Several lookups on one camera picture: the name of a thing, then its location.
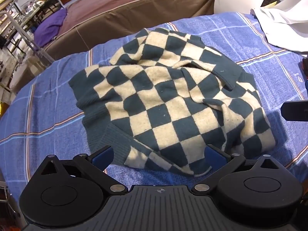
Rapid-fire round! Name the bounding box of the purple cloth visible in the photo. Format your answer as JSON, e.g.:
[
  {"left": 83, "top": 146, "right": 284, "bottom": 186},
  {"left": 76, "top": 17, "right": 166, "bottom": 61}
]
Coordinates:
[{"left": 33, "top": 8, "right": 68, "bottom": 48}]

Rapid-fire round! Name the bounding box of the cluttered work table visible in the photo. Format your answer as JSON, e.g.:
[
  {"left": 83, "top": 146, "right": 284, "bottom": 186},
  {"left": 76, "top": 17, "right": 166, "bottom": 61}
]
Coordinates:
[{"left": 14, "top": 0, "right": 61, "bottom": 32}]

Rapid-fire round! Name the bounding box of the brown covered bed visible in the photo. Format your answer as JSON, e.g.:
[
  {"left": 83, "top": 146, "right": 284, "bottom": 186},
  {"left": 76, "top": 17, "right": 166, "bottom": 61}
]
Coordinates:
[{"left": 44, "top": 0, "right": 218, "bottom": 59}]

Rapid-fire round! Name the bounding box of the green and cream checkered sweater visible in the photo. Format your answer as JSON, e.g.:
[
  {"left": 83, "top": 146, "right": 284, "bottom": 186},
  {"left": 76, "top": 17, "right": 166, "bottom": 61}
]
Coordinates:
[{"left": 68, "top": 28, "right": 279, "bottom": 176}]

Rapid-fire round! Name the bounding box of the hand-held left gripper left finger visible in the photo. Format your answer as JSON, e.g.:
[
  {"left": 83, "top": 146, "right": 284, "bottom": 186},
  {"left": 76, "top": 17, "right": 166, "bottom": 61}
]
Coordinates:
[{"left": 40, "top": 145, "right": 128, "bottom": 195}]

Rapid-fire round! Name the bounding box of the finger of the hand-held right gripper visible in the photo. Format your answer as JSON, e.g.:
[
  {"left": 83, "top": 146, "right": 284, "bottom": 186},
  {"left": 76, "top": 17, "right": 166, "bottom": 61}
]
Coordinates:
[{"left": 280, "top": 100, "right": 308, "bottom": 122}]

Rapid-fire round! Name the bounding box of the pale yellow cloth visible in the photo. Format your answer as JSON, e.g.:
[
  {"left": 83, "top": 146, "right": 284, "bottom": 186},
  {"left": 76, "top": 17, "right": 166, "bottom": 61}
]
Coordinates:
[{"left": 261, "top": 1, "right": 285, "bottom": 7}]

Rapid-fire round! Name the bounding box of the white cloth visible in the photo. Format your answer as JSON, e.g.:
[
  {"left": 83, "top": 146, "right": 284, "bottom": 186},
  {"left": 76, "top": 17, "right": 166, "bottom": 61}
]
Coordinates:
[{"left": 250, "top": 0, "right": 308, "bottom": 55}]

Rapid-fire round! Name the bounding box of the blue plaid bed sheet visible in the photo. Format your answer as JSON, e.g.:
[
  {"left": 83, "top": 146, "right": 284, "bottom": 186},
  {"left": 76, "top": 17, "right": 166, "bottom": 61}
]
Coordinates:
[{"left": 0, "top": 12, "right": 308, "bottom": 199}]

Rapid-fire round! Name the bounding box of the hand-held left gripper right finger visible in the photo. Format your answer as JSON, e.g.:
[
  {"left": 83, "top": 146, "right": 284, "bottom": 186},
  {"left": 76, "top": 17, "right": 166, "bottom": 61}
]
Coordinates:
[{"left": 192, "top": 144, "right": 277, "bottom": 195}]

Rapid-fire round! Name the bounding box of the grey metal rail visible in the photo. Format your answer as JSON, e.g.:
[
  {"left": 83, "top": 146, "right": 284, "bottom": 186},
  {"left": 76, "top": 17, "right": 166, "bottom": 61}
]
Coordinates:
[{"left": 0, "top": 11, "right": 55, "bottom": 63}]

